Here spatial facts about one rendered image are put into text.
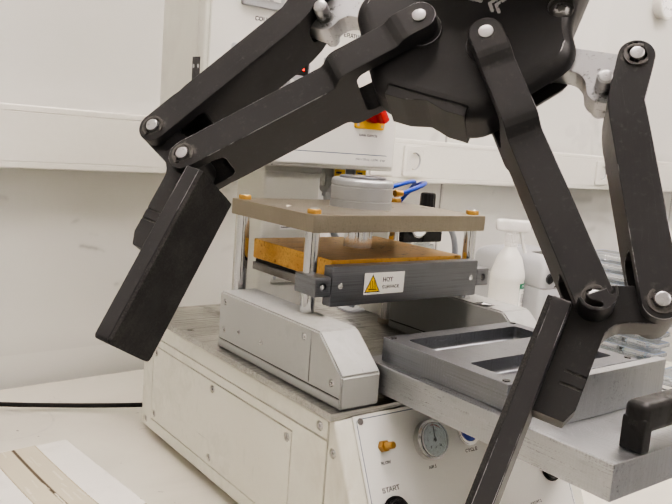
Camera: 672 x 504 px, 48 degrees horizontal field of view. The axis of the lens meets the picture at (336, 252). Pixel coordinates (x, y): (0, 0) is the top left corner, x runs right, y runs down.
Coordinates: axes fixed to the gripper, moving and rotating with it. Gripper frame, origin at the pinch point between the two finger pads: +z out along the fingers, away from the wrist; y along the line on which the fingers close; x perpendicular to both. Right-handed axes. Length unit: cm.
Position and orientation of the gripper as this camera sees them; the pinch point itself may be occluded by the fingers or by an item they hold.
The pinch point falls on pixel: (297, 395)
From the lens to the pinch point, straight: 25.7
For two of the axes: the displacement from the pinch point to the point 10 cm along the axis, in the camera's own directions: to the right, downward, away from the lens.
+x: 2.3, 3.5, 9.1
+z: -4.2, 8.8, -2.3
